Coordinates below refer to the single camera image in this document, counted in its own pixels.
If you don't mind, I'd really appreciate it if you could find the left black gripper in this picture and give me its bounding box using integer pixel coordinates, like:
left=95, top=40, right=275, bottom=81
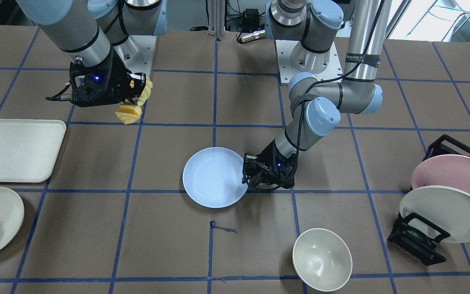
left=241, top=141, right=298, bottom=190

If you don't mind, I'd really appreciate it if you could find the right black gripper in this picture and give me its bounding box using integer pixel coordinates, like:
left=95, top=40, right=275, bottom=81
left=69, top=51, right=148, bottom=107

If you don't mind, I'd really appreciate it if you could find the striped bread roll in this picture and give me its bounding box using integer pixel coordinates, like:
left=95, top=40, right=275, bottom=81
left=115, top=78, right=153, bottom=125

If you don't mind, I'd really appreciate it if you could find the blue plate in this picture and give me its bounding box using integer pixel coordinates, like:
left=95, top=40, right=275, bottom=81
left=182, top=147, right=248, bottom=208

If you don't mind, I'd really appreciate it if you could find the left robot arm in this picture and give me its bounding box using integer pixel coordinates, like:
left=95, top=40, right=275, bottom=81
left=241, top=0, right=392, bottom=192

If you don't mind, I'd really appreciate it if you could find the black plate rack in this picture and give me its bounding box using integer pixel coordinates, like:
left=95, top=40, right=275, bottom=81
left=388, top=134, right=470, bottom=266

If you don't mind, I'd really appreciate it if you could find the pink plate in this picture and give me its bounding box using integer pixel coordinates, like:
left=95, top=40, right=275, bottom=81
left=411, top=154, right=470, bottom=194

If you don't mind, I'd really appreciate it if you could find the white plate in rack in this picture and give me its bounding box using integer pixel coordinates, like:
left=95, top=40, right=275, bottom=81
left=399, top=185, right=470, bottom=243

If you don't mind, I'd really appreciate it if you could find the white ceramic bowl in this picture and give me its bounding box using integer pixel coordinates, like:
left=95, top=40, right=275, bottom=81
left=292, top=228, right=354, bottom=292

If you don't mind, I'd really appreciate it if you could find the black device on desk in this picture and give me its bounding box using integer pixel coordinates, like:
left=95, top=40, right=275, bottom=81
left=241, top=8, right=260, bottom=32

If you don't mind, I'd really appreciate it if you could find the silver cylindrical connector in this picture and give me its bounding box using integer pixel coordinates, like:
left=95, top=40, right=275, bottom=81
left=236, top=30, right=266, bottom=44

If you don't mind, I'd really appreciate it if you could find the white rectangular tray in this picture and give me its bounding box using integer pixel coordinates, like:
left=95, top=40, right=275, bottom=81
left=0, top=119, right=67, bottom=183

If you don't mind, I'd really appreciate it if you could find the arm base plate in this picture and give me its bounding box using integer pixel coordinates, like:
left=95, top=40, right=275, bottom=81
left=114, top=35, right=158, bottom=76
left=275, top=40, right=344, bottom=86

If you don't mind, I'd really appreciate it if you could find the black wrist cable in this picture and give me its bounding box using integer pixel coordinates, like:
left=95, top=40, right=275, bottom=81
left=241, top=0, right=384, bottom=192

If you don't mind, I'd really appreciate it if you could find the aluminium frame post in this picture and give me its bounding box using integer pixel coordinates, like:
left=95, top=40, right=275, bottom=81
left=206, top=0, right=227, bottom=39

